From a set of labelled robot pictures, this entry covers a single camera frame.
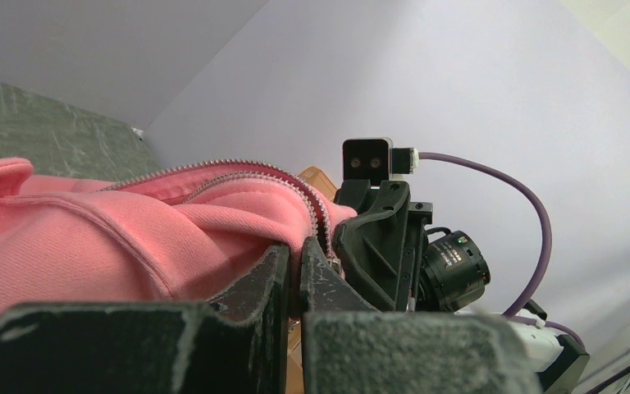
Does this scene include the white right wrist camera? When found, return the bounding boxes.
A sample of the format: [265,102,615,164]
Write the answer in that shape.
[342,137,420,186]

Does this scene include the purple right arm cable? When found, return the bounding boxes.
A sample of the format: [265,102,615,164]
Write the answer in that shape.
[418,151,588,349]

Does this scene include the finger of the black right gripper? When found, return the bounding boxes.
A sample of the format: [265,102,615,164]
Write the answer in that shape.
[333,180,410,311]

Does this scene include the pink zip-up jacket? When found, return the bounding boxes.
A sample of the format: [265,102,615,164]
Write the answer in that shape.
[0,158,355,314]

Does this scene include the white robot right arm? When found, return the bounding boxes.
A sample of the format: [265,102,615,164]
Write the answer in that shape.
[332,180,590,393]

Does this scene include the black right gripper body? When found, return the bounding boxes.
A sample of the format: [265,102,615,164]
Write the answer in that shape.
[405,202,491,313]

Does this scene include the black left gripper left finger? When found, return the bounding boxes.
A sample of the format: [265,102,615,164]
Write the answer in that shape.
[0,244,290,393]

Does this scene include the orange plastic desk organizer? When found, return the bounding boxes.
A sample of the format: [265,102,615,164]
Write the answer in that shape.
[298,166,338,201]

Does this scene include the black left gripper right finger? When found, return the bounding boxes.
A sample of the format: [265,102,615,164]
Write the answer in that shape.
[299,237,541,393]

